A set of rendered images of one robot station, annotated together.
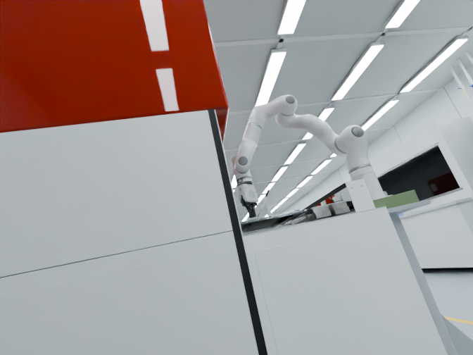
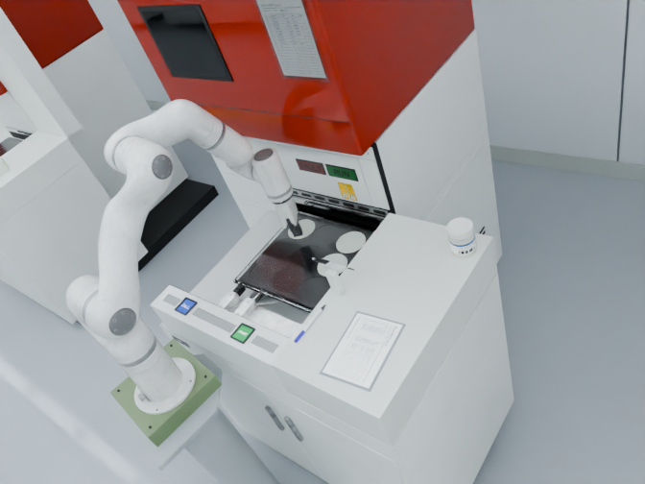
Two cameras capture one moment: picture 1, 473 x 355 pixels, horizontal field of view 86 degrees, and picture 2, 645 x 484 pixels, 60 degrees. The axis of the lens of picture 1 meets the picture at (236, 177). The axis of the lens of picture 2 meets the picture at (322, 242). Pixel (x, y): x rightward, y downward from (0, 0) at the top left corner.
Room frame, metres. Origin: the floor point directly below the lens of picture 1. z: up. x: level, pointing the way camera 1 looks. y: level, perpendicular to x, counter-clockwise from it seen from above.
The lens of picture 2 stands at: (2.62, -0.66, 2.12)
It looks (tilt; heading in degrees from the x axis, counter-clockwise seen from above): 40 degrees down; 152
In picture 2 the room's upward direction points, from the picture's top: 22 degrees counter-clockwise
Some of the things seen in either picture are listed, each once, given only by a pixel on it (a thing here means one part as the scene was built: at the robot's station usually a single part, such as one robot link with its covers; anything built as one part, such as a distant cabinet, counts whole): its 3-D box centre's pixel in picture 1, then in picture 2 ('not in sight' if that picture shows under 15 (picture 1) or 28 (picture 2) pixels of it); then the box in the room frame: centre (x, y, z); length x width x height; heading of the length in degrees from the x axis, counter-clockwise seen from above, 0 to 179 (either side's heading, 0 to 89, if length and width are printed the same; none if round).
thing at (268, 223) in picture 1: (262, 224); (307, 256); (1.35, -0.08, 0.90); 0.34 x 0.34 x 0.01; 11
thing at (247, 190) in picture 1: (247, 193); (286, 206); (1.28, -0.04, 1.06); 0.10 x 0.07 x 0.11; 139
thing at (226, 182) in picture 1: (217, 199); (292, 177); (1.12, 0.11, 1.02); 0.81 x 0.03 x 0.40; 11
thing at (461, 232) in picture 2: not in sight; (462, 237); (1.82, 0.16, 1.01); 0.07 x 0.07 x 0.10
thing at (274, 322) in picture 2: (308, 221); (265, 324); (1.42, -0.33, 0.87); 0.36 x 0.08 x 0.03; 11
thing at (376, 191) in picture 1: (367, 186); (151, 368); (1.34, -0.67, 0.97); 0.19 x 0.19 x 0.18
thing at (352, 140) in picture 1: (354, 148); (108, 316); (1.31, -0.66, 1.18); 0.19 x 0.12 x 0.24; 6
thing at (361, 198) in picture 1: (330, 210); (224, 334); (1.36, -0.44, 0.89); 0.55 x 0.09 x 0.14; 11
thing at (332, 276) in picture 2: (265, 207); (335, 272); (1.61, -0.14, 1.03); 0.06 x 0.04 x 0.13; 101
